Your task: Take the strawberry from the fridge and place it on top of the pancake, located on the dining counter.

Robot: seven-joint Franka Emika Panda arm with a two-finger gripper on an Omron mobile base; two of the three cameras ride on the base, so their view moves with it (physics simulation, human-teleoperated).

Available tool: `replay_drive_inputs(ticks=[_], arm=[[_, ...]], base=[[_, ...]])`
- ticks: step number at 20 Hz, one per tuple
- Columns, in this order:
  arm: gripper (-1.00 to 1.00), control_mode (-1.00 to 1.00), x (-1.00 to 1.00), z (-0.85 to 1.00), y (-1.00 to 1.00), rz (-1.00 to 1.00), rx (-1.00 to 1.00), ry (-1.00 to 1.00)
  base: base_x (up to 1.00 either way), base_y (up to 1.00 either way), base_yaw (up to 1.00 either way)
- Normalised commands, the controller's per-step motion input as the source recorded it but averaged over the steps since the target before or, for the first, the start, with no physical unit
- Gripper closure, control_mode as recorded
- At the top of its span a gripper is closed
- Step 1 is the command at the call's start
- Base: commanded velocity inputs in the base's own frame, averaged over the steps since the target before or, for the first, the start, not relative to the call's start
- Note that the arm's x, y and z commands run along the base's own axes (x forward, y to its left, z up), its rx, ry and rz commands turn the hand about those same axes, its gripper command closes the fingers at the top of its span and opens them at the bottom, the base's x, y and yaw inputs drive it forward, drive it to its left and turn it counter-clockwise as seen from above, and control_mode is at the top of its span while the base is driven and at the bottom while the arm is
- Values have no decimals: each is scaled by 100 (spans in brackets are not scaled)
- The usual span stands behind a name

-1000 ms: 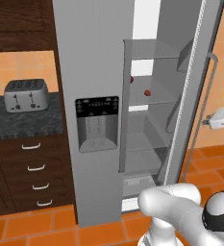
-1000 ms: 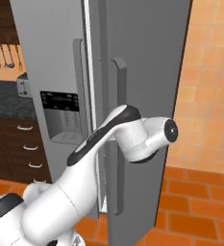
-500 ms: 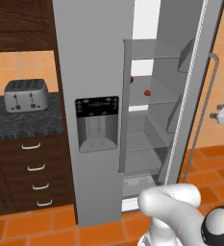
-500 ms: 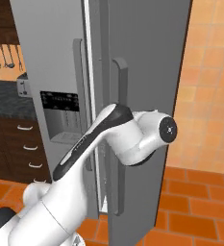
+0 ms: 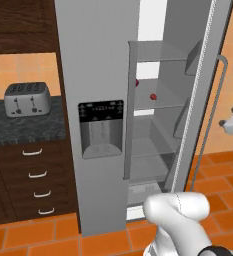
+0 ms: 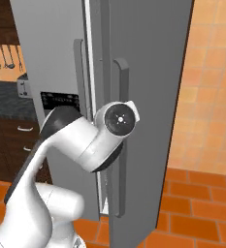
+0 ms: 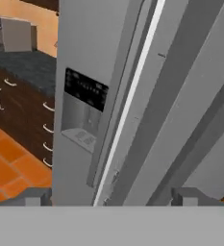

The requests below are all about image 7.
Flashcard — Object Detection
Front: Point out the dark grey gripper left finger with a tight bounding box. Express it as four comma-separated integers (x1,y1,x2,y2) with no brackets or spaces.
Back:
0,186,53,208

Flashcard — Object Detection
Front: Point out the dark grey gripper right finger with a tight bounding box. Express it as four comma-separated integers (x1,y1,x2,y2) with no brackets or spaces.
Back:
170,186,224,208

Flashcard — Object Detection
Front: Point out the plain grey fridge door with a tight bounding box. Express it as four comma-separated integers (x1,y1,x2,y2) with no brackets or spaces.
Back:
93,0,224,208

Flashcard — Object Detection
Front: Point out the grey fridge door with dispenser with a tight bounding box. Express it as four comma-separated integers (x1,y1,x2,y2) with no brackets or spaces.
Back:
51,0,160,208

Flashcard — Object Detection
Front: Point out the dark brown base cabinet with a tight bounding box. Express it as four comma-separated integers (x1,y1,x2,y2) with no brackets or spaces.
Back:
0,61,56,169

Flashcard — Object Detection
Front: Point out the grey boxy countertop appliance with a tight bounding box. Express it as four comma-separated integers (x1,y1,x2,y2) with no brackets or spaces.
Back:
0,14,38,53

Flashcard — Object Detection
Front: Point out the silver drawer handle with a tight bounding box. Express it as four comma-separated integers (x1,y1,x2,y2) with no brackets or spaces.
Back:
41,123,55,135
41,157,54,168
41,101,56,112
41,141,54,153
3,78,18,87

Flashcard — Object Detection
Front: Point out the grey plain door handle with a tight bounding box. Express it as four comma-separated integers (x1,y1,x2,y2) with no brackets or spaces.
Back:
108,0,224,208

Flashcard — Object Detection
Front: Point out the grey dispenser door handle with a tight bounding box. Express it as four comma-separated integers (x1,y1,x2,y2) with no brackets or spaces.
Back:
86,0,147,188

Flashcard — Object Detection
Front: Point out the dark brown wall cupboard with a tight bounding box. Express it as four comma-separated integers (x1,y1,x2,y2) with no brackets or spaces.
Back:
18,0,61,15

